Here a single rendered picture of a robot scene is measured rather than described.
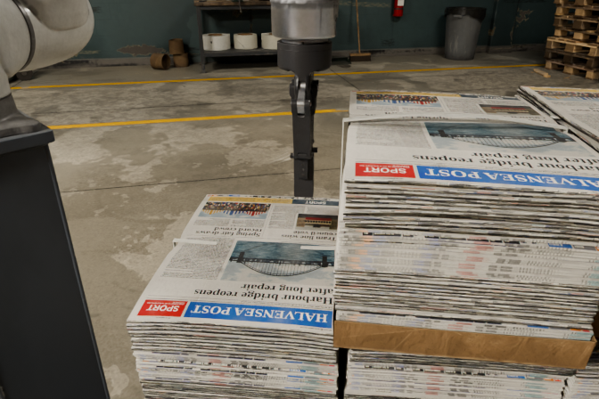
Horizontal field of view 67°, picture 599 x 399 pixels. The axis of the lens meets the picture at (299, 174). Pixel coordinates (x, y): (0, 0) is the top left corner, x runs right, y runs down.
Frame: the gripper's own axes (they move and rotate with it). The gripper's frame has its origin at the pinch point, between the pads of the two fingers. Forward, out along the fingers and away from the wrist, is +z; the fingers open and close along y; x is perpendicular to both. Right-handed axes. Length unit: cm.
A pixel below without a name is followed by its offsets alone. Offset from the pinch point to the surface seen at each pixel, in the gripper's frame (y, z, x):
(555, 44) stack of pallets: 606, 61, -298
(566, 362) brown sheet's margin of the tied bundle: -23.0, 11.6, -31.7
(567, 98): 9.1, -10.7, -40.3
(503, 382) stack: -18.0, 20.8, -28.0
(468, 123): -3.3, -10.1, -22.4
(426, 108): 3.6, -10.1, -18.0
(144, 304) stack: -15.9, 13.4, 20.7
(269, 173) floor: 213, 96, 41
